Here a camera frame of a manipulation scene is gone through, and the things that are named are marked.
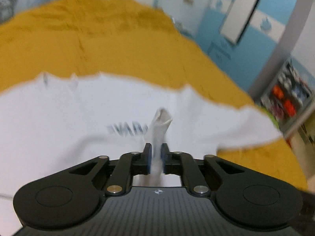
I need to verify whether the white Nevada sweatshirt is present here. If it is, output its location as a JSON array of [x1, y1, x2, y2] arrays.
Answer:
[[1, 73, 282, 235]]

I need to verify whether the colourful toy shelf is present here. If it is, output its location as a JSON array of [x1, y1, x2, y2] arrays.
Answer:
[[257, 57, 314, 137]]

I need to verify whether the mustard yellow bed quilt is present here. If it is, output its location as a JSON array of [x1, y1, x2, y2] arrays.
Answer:
[[1, 0, 307, 189]]

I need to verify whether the blue white wardrobe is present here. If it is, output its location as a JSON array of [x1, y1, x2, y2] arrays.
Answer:
[[195, 0, 298, 92]]

